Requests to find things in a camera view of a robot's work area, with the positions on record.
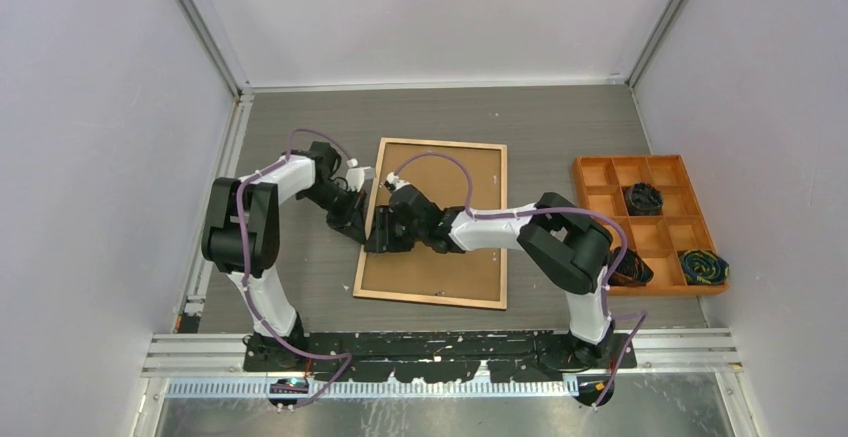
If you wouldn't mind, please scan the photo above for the wooden picture frame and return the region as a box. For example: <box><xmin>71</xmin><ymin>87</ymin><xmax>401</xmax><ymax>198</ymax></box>
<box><xmin>352</xmin><ymin>137</ymin><xmax>509</xmax><ymax>311</ymax></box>

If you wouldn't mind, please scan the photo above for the aluminium front rail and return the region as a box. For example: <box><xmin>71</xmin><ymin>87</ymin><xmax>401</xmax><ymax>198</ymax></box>
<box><xmin>142</xmin><ymin>328</ymin><xmax>742</xmax><ymax>405</ymax></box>

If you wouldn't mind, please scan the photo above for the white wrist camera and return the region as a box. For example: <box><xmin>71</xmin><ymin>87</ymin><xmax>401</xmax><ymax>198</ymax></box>
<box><xmin>383</xmin><ymin>172</ymin><xmax>406</xmax><ymax>192</ymax></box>
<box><xmin>344</xmin><ymin>158</ymin><xmax>376</xmax><ymax>192</ymax></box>

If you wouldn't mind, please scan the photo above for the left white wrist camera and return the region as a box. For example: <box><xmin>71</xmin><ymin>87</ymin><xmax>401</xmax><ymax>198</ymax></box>
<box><xmin>344</xmin><ymin>158</ymin><xmax>376</xmax><ymax>192</ymax></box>

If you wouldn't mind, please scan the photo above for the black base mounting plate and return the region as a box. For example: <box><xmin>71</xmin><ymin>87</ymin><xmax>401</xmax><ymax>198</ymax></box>
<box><xmin>242</xmin><ymin>330</ymin><xmax>636</xmax><ymax>384</ymax></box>

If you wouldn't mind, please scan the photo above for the brown backing board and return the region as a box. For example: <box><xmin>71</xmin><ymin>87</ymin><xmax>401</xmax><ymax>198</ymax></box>
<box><xmin>360</xmin><ymin>143</ymin><xmax>503</xmax><ymax>304</ymax></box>

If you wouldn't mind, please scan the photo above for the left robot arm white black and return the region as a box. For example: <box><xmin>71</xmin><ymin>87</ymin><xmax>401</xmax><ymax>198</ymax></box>
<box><xmin>201</xmin><ymin>141</ymin><xmax>375</xmax><ymax>372</ymax></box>

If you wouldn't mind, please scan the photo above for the blue yellow rolled tie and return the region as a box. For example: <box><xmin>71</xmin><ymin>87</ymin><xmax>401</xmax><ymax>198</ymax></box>
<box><xmin>678</xmin><ymin>249</ymin><xmax>729</xmax><ymax>286</ymax></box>

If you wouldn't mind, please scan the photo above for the black rolled tie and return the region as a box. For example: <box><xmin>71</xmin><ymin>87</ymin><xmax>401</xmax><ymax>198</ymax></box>
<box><xmin>623</xmin><ymin>182</ymin><xmax>664</xmax><ymax>216</ymax></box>

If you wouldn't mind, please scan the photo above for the orange compartment tray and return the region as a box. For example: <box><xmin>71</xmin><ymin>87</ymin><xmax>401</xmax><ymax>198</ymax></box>
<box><xmin>573</xmin><ymin>155</ymin><xmax>729</xmax><ymax>296</ymax></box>

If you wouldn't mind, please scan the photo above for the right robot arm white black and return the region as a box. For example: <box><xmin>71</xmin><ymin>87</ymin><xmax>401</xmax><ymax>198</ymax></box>
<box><xmin>364</xmin><ymin>183</ymin><xmax>615</xmax><ymax>368</ymax></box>

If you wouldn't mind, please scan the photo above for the dark red rolled tie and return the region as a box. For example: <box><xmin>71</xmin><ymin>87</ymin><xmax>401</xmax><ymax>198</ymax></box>
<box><xmin>608</xmin><ymin>248</ymin><xmax>655</xmax><ymax>287</ymax></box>

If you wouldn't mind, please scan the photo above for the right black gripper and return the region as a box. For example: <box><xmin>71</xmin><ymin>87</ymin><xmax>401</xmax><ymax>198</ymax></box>
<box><xmin>365</xmin><ymin>205</ymin><xmax>426</xmax><ymax>253</ymax></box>

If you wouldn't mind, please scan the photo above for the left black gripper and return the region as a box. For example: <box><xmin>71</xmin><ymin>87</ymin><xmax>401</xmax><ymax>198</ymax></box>
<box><xmin>300</xmin><ymin>182</ymin><xmax>368</xmax><ymax>245</ymax></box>

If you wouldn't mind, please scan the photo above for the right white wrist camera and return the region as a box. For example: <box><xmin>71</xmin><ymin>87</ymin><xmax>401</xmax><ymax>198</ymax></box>
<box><xmin>383</xmin><ymin>172</ymin><xmax>406</xmax><ymax>192</ymax></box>

